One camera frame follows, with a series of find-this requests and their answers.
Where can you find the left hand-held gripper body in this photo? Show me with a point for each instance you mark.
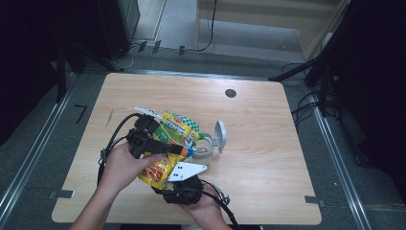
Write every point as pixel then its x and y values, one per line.
pixel 139 140

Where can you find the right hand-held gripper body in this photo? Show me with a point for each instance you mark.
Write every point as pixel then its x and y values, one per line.
pixel 185 191

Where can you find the yellow spouted seasoning pouch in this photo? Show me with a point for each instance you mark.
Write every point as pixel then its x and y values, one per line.
pixel 174 131

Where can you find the clear jar with white lid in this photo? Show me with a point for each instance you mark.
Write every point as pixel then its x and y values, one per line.
pixel 220 134

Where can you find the person's right hand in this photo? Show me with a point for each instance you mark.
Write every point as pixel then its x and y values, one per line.
pixel 207 214

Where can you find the person's left hand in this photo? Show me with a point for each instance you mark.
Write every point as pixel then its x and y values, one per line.
pixel 121 169

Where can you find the black angled tape mark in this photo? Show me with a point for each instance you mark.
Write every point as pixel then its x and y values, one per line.
pixel 81 112

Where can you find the black round table grommet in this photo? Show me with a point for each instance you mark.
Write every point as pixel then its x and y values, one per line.
pixel 230 93

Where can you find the black tape strip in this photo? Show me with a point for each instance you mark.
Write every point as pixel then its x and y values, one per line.
pixel 156 46
pixel 142 46
pixel 181 50

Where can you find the grey tape piece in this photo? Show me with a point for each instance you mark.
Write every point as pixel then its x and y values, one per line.
pixel 315 200
pixel 62 194

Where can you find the black cabinet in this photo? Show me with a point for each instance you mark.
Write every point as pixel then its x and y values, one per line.
pixel 118 25

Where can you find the black metal stand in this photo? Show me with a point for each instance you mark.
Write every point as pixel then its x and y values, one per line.
pixel 60 67
pixel 319 64

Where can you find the light wooden platform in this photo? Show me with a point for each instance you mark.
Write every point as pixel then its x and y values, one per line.
pixel 255 28

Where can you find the metal floor rail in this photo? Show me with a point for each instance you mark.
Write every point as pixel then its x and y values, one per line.
pixel 340 166
pixel 32 153

